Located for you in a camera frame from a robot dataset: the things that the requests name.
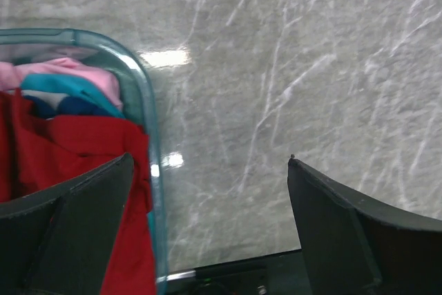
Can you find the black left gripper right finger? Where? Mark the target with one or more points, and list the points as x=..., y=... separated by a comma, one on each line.
x=355, y=244

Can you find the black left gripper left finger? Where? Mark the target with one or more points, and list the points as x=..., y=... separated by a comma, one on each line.
x=60, y=240

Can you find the red t-shirt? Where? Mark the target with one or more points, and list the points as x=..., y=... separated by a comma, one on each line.
x=37, y=153

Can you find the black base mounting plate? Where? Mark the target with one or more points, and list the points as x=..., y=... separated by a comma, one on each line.
x=282, y=273

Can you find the dark blue t-shirt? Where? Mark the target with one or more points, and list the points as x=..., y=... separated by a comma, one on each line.
x=50, y=105

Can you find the teal t-shirt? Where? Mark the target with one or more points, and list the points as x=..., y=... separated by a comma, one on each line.
x=39, y=84

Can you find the pink t-shirt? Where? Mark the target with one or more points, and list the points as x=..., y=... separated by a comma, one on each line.
x=12, y=75

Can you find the teal plastic laundry basket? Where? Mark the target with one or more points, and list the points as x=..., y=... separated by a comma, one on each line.
x=23, y=45

